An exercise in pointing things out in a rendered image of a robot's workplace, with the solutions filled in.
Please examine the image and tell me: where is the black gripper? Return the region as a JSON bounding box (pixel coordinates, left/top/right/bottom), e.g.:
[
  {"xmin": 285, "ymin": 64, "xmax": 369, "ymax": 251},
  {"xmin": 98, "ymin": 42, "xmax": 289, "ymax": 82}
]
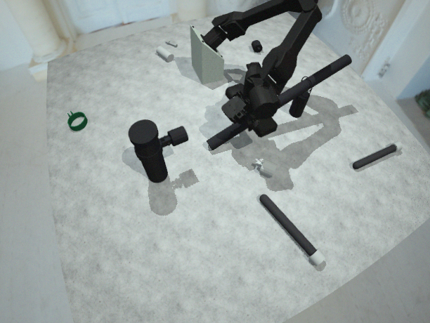
[{"xmin": 226, "ymin": 83, "xmax": 277, "ymax": 138}]

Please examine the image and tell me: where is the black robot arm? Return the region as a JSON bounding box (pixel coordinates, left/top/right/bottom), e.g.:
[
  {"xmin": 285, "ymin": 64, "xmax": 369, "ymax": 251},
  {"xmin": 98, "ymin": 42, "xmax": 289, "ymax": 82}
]
[{"xmin": 201, "ymin": 0, "xmax": 322, "ymax": 124}]

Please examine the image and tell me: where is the dark green ring with two small tabs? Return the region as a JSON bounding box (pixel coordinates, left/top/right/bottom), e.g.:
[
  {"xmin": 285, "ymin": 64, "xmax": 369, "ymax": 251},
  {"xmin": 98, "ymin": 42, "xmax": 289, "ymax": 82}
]
[{"xmin": 67, "ymin": 112, "xmax": 88, "ymax": 131}]

